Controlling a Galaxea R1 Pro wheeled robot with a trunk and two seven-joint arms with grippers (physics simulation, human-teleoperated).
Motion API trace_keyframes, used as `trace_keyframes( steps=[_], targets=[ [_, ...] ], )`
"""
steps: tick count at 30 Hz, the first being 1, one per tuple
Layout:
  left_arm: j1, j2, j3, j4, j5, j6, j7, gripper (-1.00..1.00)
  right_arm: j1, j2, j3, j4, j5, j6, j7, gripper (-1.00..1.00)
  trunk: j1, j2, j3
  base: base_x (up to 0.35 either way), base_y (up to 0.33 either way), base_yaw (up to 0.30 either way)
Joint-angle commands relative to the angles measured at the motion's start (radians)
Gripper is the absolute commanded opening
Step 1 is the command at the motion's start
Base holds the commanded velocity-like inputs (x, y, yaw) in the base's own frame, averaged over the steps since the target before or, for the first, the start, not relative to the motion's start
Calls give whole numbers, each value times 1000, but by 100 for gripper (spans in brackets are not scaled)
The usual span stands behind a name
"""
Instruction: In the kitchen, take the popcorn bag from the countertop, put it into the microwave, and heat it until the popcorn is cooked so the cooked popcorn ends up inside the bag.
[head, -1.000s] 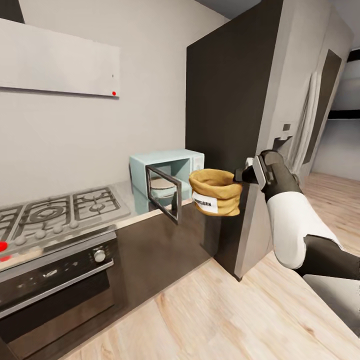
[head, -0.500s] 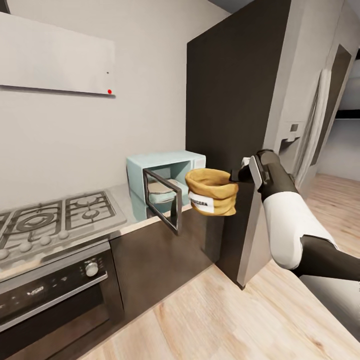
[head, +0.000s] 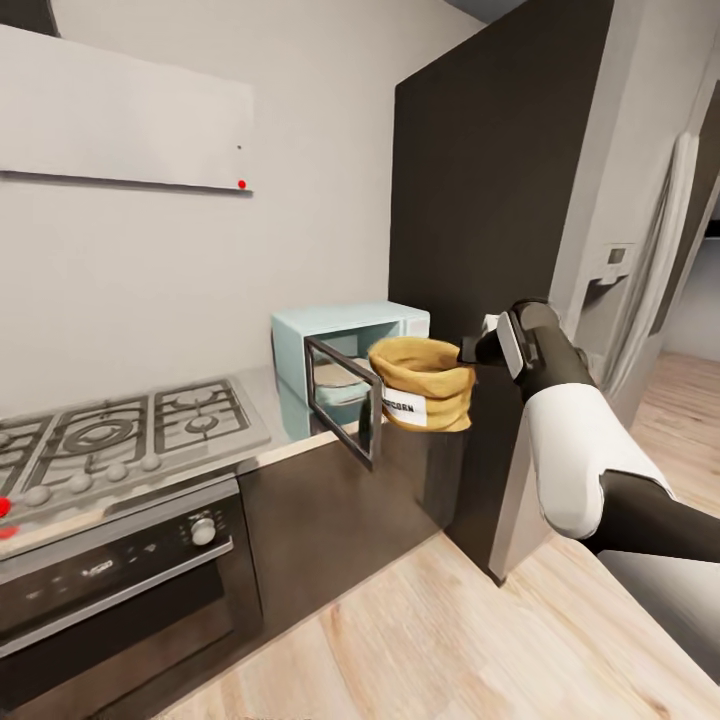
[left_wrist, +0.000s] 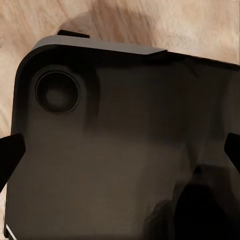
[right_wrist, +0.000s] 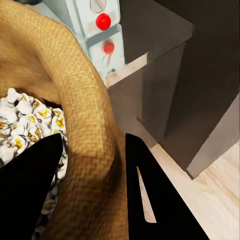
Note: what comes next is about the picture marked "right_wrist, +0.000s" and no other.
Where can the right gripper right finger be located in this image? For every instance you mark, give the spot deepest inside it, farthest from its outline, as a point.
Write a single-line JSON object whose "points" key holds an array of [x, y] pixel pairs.
{"points": [[174, 220]]}

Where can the popcorn bag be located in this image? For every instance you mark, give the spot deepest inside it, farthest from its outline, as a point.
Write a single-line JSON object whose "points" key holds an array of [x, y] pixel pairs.
{"points": [[42, 58]]}

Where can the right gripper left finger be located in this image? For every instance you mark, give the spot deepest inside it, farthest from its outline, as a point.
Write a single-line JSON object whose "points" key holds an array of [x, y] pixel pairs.
{"points": [[24, 185]]}

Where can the microwave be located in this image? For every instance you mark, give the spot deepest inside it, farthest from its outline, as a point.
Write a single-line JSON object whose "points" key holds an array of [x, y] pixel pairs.
{"points": [[83, 17]]}

